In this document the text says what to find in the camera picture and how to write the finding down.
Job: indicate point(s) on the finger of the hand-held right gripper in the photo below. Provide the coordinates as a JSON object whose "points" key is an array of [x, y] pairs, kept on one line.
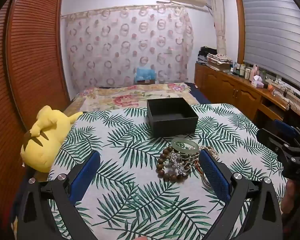
{"points": [[270, 138], [286, 128]]}

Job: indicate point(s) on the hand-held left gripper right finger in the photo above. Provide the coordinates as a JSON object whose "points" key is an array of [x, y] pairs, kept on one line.
{"points": [[215, 177]]}

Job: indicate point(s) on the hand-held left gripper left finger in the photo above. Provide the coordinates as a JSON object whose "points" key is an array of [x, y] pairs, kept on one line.
{"points": [[86, 173]]}

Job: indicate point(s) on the green jade bangle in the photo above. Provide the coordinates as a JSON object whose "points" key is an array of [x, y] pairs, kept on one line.
{"points": [[183, 150]]}

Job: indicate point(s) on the black square box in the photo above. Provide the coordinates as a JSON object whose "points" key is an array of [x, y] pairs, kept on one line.
{"points": [[175, 127]]}

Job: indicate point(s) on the person's right hand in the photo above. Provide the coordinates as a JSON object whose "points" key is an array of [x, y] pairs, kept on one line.
{"points": [[291, 195]]}

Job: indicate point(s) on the leaf-print tablecloth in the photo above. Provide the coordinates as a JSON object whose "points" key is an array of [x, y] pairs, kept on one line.
{"points": [[130, 192]]}

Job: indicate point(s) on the yellow plush toy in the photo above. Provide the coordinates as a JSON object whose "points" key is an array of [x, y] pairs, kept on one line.
{"points": [[50, 135]]}

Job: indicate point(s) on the pink box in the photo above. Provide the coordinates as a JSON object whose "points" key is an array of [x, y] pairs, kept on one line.
{"points": [[257, 81]]}

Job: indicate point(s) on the wooden sideboard cabinet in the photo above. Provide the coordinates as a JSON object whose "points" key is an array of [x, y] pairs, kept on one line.
{"points": [[230, 87]]}

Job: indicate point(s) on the row of cosmetic bottles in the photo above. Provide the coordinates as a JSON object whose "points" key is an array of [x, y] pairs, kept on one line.
{"points": [[242, 70]]}

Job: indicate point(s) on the floral bed blanket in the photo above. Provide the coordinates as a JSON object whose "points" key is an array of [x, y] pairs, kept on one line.
{"points": [[120, 100]]}

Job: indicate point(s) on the navy bed sheet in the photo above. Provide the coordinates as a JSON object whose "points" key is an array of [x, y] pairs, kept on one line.
{"points": [[198, 96]]}

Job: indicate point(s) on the stack of folded patterned cloths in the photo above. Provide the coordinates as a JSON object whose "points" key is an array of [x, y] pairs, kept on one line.
{"points": [[219, 62]]}

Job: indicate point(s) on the grey window blind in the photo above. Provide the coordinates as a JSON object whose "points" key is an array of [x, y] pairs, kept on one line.
{"points": [[272, 30]]}

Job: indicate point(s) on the pile of dark clothes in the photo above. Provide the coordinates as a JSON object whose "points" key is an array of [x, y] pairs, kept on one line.
{"points": [[205, 53]]}

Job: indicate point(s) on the brown cardboard box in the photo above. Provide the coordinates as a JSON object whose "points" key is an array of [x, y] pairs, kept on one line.
{"points": [[145, 82]]}

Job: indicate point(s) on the blue plastic bag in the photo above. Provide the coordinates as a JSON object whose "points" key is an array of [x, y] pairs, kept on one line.
{"points": [[145, 73]]}

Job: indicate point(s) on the wooden louvered wardrobe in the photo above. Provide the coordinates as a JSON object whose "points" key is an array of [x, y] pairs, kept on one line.
{"points": [[27, 67]]}

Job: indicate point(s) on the wrapped air conditioner pipe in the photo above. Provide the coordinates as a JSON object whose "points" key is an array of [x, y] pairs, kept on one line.
{"points": [[218, 25]]}

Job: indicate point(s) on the circle-pattern sheer curtain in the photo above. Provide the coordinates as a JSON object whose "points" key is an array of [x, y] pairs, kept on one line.
{"points": [[115, 42]]}

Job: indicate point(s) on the wooden window frame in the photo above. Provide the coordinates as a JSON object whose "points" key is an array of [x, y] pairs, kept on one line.
{"points": [[238, 25]]}

